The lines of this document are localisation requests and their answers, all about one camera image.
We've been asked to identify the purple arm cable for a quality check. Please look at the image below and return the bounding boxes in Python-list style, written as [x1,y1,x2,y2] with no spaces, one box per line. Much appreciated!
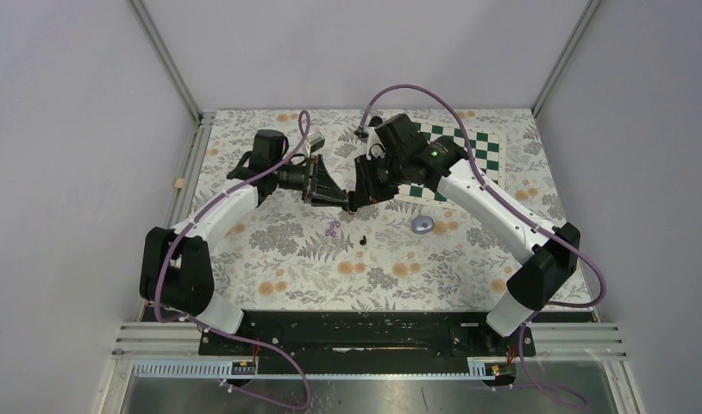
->
[154,110,312,412]
[359,84,607,410]

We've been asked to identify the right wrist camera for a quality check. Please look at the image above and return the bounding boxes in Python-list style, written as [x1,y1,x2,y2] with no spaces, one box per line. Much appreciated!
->
[354,126,380,147]

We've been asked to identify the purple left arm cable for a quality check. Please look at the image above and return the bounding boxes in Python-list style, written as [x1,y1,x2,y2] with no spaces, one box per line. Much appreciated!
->
[154,110,312,412]

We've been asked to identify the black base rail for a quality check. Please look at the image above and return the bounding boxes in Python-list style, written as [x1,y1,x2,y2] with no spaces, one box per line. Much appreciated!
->
[198,310,536,375]

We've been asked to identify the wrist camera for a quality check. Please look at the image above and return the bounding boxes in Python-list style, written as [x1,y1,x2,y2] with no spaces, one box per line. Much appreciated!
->
[354,126,380,147]
[306,132,325,154]

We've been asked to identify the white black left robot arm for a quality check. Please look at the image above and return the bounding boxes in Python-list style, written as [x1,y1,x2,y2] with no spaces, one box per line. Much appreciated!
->
[139,129,348,354]

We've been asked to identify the silver computer mouse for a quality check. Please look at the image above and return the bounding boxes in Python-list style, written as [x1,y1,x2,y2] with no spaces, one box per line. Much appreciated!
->
[411,215,436,235]

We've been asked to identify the green white chessboard mat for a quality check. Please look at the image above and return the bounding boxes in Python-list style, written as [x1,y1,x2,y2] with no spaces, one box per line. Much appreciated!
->
[395,121,505,210]

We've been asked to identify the purple clip earbuds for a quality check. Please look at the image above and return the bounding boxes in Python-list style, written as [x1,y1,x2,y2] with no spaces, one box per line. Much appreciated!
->
[325,221,340,237]

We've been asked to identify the floral tablecloth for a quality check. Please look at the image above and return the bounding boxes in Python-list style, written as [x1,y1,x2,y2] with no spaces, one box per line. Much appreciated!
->
[191,109,567,311]

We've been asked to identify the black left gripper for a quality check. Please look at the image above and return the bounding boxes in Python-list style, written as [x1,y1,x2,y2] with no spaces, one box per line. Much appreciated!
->
[273,154,349,208]

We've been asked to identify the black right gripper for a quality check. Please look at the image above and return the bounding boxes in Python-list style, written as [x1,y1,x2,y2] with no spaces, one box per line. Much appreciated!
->
[351,153,409,210]

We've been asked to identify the black earbud charging case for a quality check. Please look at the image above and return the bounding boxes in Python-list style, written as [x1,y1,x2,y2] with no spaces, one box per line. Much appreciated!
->
[342,200,357,214]

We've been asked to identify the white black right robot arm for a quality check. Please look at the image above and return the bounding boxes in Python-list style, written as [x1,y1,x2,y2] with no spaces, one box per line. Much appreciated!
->
[348,114,580,355]

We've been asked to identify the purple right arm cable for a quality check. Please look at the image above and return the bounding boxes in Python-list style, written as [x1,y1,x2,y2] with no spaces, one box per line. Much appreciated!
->
[359,84,607,410]

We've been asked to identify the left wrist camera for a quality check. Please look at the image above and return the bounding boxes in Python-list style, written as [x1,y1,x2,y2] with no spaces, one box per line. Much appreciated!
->
[306,132,325,154]

